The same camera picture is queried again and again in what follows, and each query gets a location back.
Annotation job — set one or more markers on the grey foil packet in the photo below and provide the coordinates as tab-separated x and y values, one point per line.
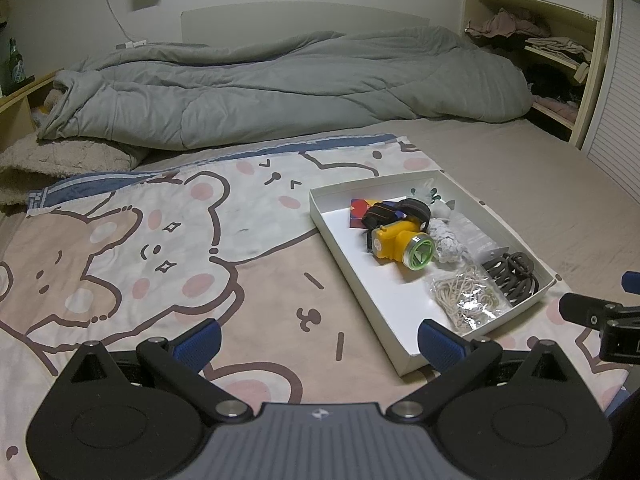
480	240

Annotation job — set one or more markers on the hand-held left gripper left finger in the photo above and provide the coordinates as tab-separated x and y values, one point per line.
200	342

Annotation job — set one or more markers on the cartoon bear printed blanket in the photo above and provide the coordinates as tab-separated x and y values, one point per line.
150	260

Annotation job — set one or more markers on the wooden bedside ledge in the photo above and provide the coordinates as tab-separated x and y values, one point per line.
15	120

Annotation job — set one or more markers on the grey white yarn ball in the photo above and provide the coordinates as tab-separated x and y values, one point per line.
447	242

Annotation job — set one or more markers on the beige pillow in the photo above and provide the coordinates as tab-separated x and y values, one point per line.
60	157

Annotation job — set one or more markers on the pink crumpled clothes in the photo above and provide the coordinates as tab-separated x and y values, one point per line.
505	22

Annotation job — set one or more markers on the pink folded clothes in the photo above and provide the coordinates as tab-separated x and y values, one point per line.
560	106

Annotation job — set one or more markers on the white louvred door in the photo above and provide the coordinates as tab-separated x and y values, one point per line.
620	110

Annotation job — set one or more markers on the cream shelf unit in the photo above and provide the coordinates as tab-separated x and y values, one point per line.
595	85

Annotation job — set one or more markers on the white cardboard box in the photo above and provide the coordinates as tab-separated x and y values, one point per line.
360	270

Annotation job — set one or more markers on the dark clothes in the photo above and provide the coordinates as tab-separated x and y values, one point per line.
550	80

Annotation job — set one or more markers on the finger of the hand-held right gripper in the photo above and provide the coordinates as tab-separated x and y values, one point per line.
580	307
632	280

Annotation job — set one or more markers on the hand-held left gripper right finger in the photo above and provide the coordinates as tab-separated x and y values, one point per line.
440	342

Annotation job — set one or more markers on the green glass bottle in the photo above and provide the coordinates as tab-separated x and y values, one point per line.
16	67

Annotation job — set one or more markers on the beige folded clothes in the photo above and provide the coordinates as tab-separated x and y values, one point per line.
560	45

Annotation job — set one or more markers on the clear bag of rubber bands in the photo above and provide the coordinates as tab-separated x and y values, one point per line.
465	297

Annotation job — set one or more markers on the white fluffy ball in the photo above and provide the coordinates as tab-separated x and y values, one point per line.
442	208

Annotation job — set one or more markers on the white power strip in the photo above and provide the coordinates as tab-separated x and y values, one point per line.
132	44

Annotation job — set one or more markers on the brown hair claw clip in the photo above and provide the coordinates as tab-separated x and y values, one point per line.
515	277

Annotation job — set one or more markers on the bed with beige sheet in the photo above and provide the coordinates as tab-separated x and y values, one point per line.
500	150

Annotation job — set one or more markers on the grey duvet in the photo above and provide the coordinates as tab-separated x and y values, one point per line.
275	85

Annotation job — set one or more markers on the red blue card box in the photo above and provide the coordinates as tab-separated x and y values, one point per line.
357	210

